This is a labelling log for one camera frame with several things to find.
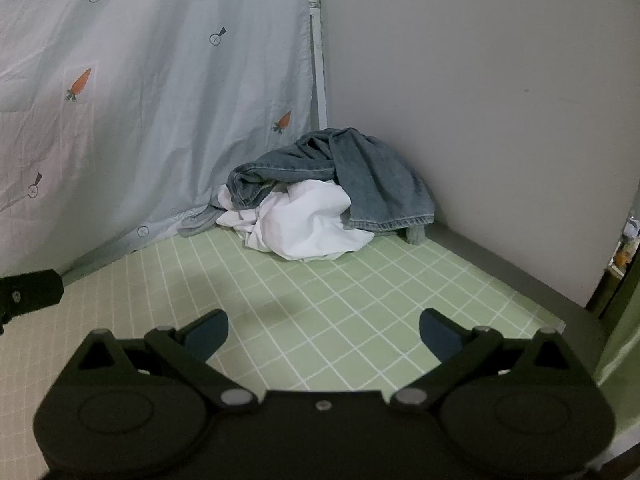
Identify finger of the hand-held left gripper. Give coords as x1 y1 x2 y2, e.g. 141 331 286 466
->
0 269 65 333

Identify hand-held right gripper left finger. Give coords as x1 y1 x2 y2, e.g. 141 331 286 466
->
70 309 258 413

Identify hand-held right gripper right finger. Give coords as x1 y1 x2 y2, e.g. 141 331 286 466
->
390 309 582 413

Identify blue denim jeans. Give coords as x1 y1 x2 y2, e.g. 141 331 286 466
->
227 128 436 246

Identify small grey cloth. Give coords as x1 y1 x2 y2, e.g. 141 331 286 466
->
179 202 224 239

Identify white garment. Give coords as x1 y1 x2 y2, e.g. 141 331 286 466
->
216 180 376 262

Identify small colourful items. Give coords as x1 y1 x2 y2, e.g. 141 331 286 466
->
607 210 640 281

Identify pale blue carrot print blanket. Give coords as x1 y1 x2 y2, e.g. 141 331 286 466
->
0 0 322 286

